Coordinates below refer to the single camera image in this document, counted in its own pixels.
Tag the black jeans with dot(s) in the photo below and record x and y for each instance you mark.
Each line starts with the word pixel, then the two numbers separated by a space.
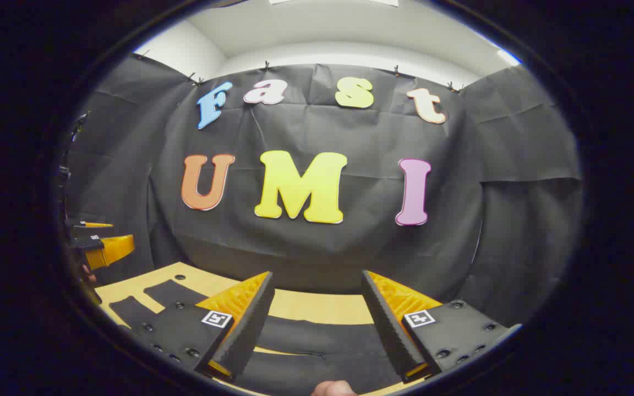
pixel 328 368

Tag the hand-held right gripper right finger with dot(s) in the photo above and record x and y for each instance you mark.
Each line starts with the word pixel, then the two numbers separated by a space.
pixel 386 324

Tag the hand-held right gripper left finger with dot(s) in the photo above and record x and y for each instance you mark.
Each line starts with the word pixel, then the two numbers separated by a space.
pixel 248 324

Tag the black backdrop cloth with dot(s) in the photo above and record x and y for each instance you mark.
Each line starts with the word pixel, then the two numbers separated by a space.
pixel 350 137

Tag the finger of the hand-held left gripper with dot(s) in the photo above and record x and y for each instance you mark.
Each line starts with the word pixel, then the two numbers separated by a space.
pixel 88 225
pixel 109 247

